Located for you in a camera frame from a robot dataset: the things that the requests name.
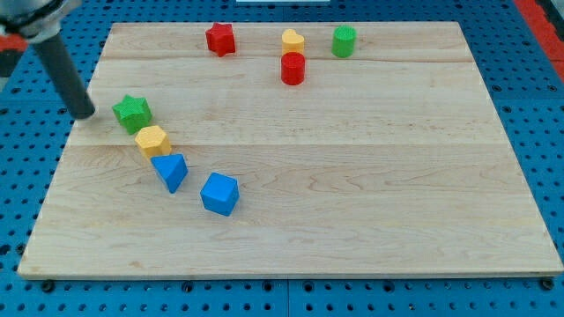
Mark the grey robot arm end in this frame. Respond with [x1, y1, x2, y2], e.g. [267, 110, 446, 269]
[1, 0, 83, 44]

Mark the red star block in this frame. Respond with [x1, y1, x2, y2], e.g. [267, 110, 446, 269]
[205, 22, 236, 57]

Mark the green star block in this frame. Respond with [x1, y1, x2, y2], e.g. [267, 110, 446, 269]
[112, 95, 152, 135]

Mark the light wooden board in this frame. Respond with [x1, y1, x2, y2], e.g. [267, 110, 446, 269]
[18, 22, 563, 280]

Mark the blue cube block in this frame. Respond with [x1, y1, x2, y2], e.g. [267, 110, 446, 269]
[200, 173, 240, 217]

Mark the red cylinder block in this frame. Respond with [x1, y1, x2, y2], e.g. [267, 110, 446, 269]
[280, 52, 306, 85]

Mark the blue triangle block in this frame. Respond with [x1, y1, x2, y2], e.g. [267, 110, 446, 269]
[151, 153, 189, 194]

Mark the yellow heart block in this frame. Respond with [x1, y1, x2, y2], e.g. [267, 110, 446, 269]
[281, 29, 305, 55]

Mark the yellow hexagon block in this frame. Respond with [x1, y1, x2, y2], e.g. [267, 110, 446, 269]
[135, 125, 172, 160]

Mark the green cylinder block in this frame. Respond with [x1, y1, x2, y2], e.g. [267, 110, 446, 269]
[331, 25, 357, 58]

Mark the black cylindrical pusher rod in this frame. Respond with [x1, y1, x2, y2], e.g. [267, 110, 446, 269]
[33, 34, 95, 120]

